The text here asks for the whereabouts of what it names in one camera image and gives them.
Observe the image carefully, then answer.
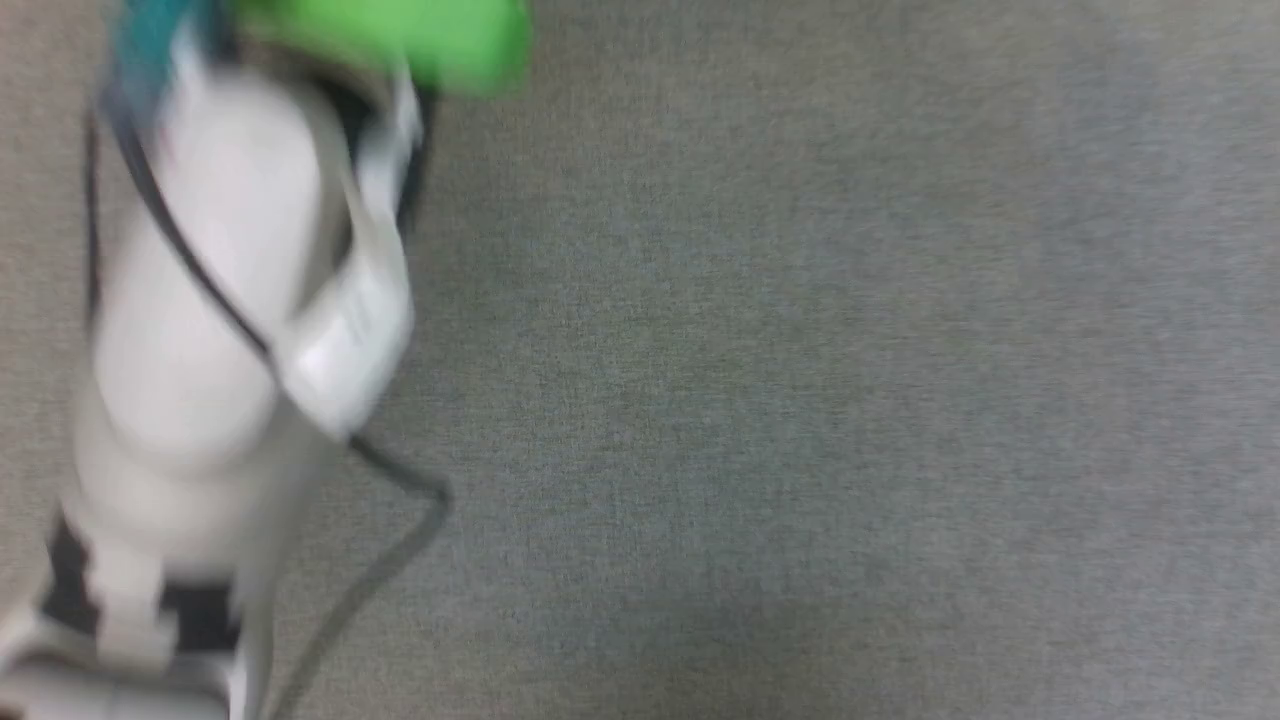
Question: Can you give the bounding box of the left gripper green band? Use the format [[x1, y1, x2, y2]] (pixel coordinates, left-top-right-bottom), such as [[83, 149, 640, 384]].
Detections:
[[230, 0, 533, 443]]

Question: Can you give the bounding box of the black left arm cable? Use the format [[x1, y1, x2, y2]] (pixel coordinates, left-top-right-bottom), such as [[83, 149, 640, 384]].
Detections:
[[85, 90, 453, 720]]

